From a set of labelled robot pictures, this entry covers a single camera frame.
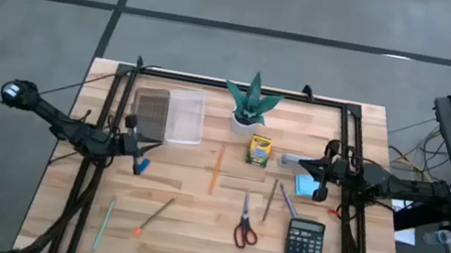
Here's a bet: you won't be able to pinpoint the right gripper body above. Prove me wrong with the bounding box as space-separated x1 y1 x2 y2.
311 137 369 210

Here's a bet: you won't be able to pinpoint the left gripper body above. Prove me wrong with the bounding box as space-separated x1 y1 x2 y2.
113 112 154 177

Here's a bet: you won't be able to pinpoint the blue sticky note pad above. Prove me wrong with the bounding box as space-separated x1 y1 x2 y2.
291 171 323 202

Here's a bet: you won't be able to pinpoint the small blue eraser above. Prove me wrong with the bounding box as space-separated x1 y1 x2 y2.
137 156 153 177

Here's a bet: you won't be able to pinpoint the clear plastic box lid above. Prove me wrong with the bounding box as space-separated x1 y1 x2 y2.
126 84 174 146

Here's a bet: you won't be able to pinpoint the blue grey pen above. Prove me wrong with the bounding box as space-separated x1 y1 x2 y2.
273 181 304 220

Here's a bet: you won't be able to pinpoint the grey pencil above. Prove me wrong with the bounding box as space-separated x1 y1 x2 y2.
259 176 281 226

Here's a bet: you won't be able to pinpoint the yellow green crayon box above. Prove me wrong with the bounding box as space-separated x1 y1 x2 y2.
244 133 275 170

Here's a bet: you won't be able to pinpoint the brown pencil with orange eraser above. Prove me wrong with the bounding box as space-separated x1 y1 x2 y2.
131 191 178 243

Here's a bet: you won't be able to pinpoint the pale teal pencil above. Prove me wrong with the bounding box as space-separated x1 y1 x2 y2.
91 193 118 253

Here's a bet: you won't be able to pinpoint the red handled scissors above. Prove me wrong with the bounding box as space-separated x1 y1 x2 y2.
230 189 268 253

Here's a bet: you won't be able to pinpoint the grey stapler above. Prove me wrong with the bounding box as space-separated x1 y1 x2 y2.
277 151 310 171

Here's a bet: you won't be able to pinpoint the clear plastic storage box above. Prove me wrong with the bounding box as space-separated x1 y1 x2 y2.
160 85 211 149

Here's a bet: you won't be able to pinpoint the orange pencil with pink eraser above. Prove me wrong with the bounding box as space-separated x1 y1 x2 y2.
207 141 228 198

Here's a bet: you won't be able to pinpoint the black desk calculator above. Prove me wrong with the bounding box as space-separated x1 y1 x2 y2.
282 216 329 253

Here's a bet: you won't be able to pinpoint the artificial plant in white pot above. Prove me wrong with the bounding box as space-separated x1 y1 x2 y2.
216 66 288 142

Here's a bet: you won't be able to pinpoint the white paper sheet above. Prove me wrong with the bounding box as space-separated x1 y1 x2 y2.
392 224 420 248

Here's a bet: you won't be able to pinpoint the clear water bottle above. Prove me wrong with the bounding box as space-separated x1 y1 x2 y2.
421 225 451 249

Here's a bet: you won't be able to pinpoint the yellow and black cable bundle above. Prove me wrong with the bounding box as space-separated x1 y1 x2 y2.
381 109 451 186

